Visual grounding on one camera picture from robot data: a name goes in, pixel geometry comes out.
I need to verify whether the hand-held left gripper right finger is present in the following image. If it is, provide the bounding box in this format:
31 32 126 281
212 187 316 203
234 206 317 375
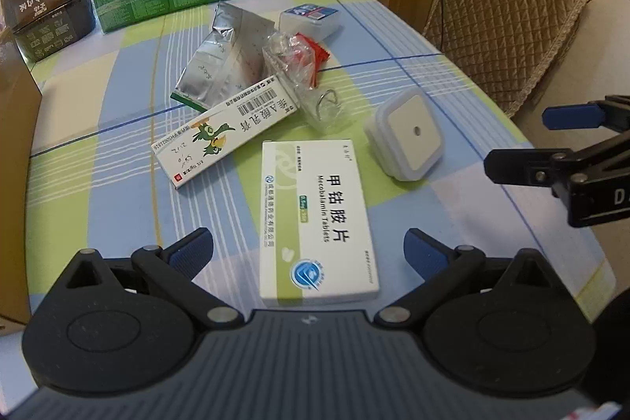
374 228 563 328

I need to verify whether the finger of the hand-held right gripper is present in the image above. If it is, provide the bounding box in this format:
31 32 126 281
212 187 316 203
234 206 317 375
484 132 630 200
542 94 630 136

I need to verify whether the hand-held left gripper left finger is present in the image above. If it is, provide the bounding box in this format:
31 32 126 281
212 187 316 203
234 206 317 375
52 227 243 328

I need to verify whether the white green medicine box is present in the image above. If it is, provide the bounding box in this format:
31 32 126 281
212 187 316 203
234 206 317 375
261 139 381 303

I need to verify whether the silver foil pouch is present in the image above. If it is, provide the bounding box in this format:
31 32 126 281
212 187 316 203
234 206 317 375
170 2 247 112
209 11 276 106

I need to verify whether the red candy packet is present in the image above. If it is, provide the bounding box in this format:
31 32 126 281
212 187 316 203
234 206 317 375
290 33 330 85

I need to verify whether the desktop with checked tablecloth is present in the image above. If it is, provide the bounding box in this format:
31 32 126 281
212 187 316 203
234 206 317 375
24 0 617 333

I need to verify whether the white square night light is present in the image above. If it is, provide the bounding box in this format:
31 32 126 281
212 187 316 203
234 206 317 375
364 86 447 183

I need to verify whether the chair with tan quilted cover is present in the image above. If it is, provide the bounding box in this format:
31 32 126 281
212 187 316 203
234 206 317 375
421 0 594 118

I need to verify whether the long ointment box bird print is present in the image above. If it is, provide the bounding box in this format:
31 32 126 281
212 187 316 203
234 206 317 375
151 76 301 191

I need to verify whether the clear plastic bag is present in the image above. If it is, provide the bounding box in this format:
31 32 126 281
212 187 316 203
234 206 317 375
262 31 345 134

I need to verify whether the brown cardboard box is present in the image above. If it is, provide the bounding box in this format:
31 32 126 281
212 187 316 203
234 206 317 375
0 26 44 328

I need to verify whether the dark olive printed box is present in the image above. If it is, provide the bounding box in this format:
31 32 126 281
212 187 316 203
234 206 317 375
12 0 97 65

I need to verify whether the clear plastic box blue label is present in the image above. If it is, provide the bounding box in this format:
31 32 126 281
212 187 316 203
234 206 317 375
279 3 341 42

